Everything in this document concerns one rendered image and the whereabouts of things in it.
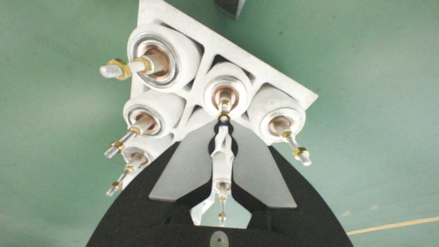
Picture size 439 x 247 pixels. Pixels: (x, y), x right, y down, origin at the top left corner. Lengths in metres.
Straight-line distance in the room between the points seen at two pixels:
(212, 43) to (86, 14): 0.44
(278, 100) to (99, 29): 0.56
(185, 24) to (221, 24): 0.19
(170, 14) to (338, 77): 0.53
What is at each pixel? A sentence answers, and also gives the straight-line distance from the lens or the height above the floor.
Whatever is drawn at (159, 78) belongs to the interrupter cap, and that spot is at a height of 0.25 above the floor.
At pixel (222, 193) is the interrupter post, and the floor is 0.28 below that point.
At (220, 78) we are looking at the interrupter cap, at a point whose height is 0.25.
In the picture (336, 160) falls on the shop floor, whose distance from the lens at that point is 0.87.
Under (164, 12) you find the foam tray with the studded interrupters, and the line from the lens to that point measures 0.29.
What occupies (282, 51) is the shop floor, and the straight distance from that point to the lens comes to 0.48.
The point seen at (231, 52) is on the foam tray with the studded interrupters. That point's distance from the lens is 0.27.
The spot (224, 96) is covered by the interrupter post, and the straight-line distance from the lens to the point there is 0.18.
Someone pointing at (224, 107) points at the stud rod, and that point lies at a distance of 0.16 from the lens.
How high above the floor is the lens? 0.45
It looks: 58 degrees down
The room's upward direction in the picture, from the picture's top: 174 degrees counter-clockwise
